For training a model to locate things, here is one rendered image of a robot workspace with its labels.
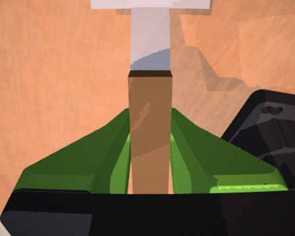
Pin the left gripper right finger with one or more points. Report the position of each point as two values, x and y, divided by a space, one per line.
215 165

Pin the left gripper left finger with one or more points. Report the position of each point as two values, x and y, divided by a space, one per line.
87 163

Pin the grey spatula with brown handle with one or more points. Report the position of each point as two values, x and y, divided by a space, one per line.
150 88

